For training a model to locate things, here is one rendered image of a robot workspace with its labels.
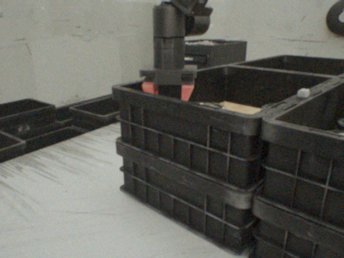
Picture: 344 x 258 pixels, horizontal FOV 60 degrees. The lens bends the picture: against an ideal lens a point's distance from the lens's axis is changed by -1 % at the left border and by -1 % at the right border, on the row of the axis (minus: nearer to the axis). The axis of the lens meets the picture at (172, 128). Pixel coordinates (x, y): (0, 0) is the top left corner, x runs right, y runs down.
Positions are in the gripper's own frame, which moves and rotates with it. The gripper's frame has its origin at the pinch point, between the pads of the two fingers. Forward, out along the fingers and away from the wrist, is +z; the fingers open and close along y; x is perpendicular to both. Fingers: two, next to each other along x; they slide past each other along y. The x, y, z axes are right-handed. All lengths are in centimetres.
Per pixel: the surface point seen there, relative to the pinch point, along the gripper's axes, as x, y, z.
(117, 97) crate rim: 4.0, 9.1, -4.2
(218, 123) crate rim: 17.3, -8.3, -4.4
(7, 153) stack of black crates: -41, 66, 30
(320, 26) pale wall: -311, -142, -10
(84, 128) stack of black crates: -93, 56, 38
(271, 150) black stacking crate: 20.7, -14.8, -2.2
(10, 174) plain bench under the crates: -3.4, 38.5, 17.1
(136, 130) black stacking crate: 5.4, 5.5, 1.5
